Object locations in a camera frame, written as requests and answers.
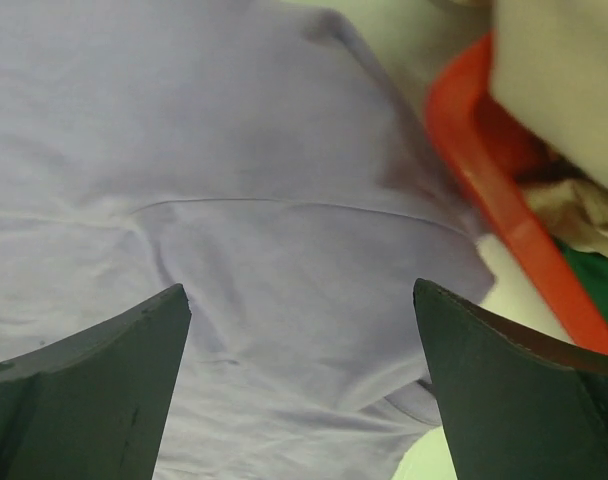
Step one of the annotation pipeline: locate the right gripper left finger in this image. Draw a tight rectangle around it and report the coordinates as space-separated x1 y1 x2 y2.
0 284 191 479

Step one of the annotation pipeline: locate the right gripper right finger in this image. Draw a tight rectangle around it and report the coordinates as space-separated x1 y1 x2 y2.
413 279 608 480

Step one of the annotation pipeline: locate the purple t shirt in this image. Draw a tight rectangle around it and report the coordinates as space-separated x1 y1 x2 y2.
0 1 494 479

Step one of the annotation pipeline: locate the green t shirt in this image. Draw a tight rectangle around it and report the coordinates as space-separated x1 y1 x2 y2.
554 239 608 324

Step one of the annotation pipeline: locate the beige t shirt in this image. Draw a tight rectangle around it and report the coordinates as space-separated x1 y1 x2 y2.
518 160 608 258

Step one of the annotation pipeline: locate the red plastic bin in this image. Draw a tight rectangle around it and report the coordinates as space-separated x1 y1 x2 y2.
425 34 608 355

